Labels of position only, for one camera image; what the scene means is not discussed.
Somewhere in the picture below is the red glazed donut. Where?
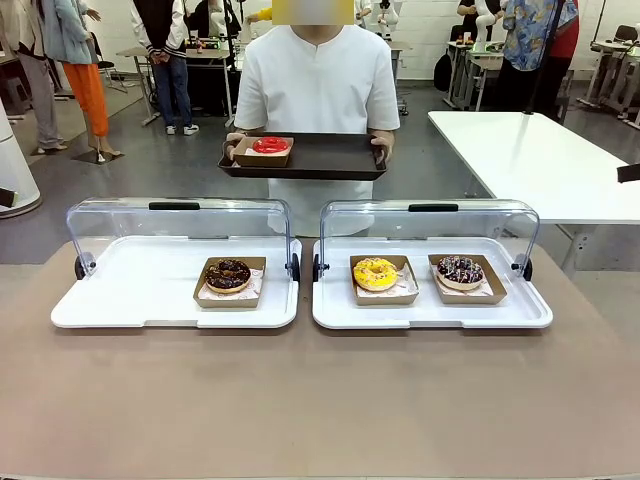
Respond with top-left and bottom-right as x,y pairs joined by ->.
252,136 -> 290,156
232,136 -> 295,168

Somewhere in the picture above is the yellow glazed sprinkle donut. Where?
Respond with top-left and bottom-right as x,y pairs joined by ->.
352,256 -> 399,293

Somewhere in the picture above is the dark brown serving tray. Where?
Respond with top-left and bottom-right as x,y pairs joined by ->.
216,132 -> 389,182

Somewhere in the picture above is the clear lid of chocolate donut tray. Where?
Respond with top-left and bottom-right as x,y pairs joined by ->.
65,196 -> 295,281

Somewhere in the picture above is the person in red top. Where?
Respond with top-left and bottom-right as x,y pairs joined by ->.
544,0 -> 581,119

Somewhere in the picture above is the white display tray with chocolate donut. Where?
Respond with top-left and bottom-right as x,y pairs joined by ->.
50,235 -> 303,330

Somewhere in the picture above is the clear lid of purple donut tray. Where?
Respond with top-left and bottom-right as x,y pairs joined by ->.
319,199 -> 541,279

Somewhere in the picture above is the person in blue patterned shirt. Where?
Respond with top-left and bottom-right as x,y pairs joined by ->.
494,0 -> 566,114

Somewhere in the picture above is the sprinkled chocolate donut in box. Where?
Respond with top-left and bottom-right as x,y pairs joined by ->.
427,253 -> 509,306

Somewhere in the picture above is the person in black vest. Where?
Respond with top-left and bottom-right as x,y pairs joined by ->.
130,0 -> 200,137

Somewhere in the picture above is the purple donut with white drizzle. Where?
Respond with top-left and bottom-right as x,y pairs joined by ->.
436,255 -> 485,292

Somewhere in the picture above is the chocolate donut with nut crumbs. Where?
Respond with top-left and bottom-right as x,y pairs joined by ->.
203,258 -> 253,294

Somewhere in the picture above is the white display tray with purple donut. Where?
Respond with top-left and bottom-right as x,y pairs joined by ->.
311,236 -> 555,331

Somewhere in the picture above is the printed paper under chocolate donut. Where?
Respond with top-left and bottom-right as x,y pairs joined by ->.
199,267 -> 265,297

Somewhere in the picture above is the person in white shirt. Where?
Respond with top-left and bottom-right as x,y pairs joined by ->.
233,0 -> 401,239

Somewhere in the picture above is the person's right hand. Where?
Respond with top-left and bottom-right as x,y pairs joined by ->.
224,130 -> 250,162

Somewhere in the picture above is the person's left hand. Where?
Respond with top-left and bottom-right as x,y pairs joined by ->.
370,130 -> 396,166

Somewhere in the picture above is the large white table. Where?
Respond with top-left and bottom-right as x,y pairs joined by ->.
427,110 -> 640,274

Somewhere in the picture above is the mannequin with grey trousers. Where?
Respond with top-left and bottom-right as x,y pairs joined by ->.
0,0 -> 69,155

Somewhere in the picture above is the mannequin with orange trousers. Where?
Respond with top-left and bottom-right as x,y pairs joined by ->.
42,0 -> 124,164

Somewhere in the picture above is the black slanted pole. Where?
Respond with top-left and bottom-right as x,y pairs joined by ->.
522,0 -> 569,117

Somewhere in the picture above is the grey background desk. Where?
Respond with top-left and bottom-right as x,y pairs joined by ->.
116,46 -> 236,127

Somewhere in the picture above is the black bag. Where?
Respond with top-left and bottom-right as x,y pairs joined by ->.
433,49 -> 454,93

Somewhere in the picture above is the white round pedestal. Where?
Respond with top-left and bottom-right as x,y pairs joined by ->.
0,97 -> 42,220

